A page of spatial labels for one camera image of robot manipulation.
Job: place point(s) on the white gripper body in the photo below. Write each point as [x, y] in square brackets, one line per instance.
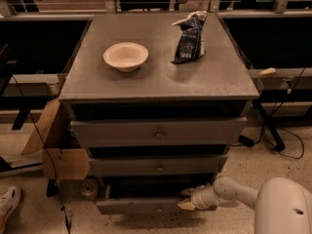
[197, 197]

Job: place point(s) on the grey bottom drawer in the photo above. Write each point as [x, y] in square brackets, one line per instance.
[147, 194]

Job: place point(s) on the grey drawer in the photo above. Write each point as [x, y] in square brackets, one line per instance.
[153, 132]
[158, 166]
[147, 194]

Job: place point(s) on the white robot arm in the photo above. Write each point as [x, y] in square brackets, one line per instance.
[281, 205]

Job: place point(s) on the grey middle drawer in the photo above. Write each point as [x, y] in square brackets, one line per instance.
[158, 166]

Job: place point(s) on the grey top drawer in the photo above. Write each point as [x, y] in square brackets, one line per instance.
[153, 132]

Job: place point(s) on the grey drawer cabinet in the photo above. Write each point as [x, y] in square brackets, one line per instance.
[213, 86]

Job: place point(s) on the black power adapter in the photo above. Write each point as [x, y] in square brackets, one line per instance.
[246, 141]

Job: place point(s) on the black table leg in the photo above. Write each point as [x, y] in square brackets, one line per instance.
[280, 146]

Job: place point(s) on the small yellow foam piece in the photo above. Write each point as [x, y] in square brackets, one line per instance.
[267, 71]

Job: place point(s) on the dark blue chip bag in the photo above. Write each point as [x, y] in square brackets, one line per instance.
[191, 42]

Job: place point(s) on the brown cardboard box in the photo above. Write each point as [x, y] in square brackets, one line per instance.
[49, 138]

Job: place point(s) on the white sneaker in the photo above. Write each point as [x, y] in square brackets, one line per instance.
[9, 201]

